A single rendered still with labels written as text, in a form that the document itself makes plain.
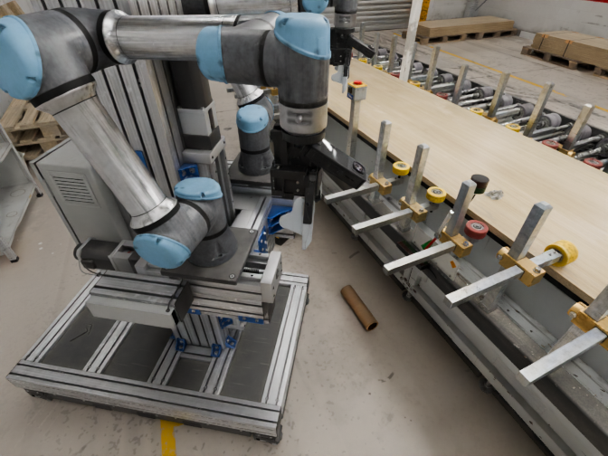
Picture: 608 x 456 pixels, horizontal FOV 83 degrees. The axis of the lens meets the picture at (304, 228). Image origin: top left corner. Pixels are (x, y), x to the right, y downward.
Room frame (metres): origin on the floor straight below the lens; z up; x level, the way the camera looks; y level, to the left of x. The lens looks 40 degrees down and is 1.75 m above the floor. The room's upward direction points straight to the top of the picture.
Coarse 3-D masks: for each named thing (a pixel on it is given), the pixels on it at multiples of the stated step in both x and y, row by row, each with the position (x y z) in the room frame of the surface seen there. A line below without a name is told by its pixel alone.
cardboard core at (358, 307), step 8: (344, 288) 1.40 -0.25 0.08; (352, 288) 1.41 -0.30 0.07; (344, 296) 1.36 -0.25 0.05; (352, 296) 1.33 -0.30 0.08; (352, 304) 1.29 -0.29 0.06; (360, 304) 1.27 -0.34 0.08; (360, 312) 1.22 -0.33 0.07; (368, 312) 1.22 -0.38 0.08; (360, 320) 1.19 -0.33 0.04; (368, 320) 1.16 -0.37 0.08; (376, 320) 1.17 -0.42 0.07; (368, 328) 1.15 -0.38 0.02
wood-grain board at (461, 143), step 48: (336, 96) 2.46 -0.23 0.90; (384, 96) 2.46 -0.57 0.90; (432, 96) 2.46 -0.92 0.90; (432, 144) 1.71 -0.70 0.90; (480, 144) 1.71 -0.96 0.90; (528, 144) 1.71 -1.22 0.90; (528, 192) 1.25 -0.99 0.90; (576, 192) 1.25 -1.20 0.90; (576, 240) 0.94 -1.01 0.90; (576, 288) 0.71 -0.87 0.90
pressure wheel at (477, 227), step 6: (468, 222) 1.03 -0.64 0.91; (474, 222) 1.03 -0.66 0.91; (480, 222) 1.03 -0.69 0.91; (468, 228) 1.00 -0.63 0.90; (474, 228) 1.00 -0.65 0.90; (480, 228) 1.00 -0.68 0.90; (486, 228) 1.00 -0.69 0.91; (468, 234) 0.99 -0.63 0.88; (474, 234) 0.98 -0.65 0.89; (480, 234) 0.97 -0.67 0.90
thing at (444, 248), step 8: (472, 240) 0.99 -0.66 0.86; (432, 248) 0.94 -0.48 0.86; (440, 248) 0.94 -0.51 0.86; (448, 248) 0.94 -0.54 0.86; (408, 256) 0.89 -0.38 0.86; (416, 256) 0.89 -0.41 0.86; (424, 256) 0.89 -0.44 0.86; (432, 256) 0.91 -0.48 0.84; (392, 264) 0.85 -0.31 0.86; (400, 264) 0.85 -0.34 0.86; (408, 264) 0.86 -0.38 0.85; (416, 264) 0.88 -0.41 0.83; (384, 272) 0.84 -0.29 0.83; (392, 272) 0.83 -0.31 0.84
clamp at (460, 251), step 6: (444, 228) 1.04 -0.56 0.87; (444, 234) 1.01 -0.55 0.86; (456, 234) 1.00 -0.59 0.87; (444, 240) 1.00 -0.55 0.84; (450, 240) 0.98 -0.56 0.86; (456, 240) 0.97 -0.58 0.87; (462, 240) 0.97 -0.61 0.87; (456, 246) 0.95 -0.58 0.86; (462, 246) 0.93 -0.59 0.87; (468, 246) 0.93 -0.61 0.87; (456, 252) 0.94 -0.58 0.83; (462, 252) 0.92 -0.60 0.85; (468, 252) 0.94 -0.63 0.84
